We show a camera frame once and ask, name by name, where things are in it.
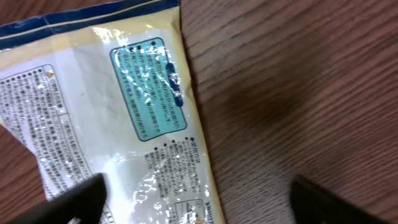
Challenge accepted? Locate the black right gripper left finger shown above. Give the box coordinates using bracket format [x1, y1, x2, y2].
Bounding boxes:
[9, 173, 107, 224]

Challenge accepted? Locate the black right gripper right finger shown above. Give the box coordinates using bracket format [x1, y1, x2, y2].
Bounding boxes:
[290, 175, 387, 224]

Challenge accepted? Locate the yellow snack bag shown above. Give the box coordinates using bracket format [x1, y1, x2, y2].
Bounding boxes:
[1, 0, 224, 223]

